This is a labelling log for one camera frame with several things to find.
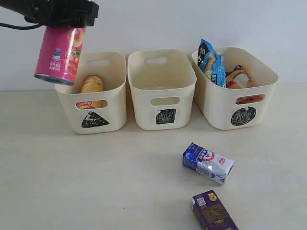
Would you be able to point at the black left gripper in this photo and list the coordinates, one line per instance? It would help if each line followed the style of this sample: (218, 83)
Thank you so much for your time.
(57, 13)

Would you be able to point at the pink chips can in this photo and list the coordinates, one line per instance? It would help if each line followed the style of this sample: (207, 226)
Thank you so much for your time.
(60, 54)

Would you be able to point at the yellow chips can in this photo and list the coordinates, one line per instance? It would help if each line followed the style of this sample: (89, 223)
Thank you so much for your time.
(91, 84)

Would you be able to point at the orange snack packet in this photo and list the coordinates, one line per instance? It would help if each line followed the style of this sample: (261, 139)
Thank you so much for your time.
(240, 79)

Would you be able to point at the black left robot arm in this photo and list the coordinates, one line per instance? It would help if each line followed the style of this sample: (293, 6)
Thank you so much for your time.
(22, 7)

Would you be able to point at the cream bin triangle mark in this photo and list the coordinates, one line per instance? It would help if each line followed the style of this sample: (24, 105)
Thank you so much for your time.
(97, 112)

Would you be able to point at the cream bin square mark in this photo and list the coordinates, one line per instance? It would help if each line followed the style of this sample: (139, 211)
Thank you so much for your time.
(162, 84)

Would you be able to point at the cream bin circle mark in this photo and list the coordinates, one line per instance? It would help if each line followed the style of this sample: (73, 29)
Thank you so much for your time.
(228, 109)

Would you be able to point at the silver blue milk carton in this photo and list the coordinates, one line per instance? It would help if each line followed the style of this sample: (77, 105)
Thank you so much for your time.
(207, 163)

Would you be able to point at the purple drink carton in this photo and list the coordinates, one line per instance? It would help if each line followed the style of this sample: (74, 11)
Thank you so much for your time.
(211, 213)

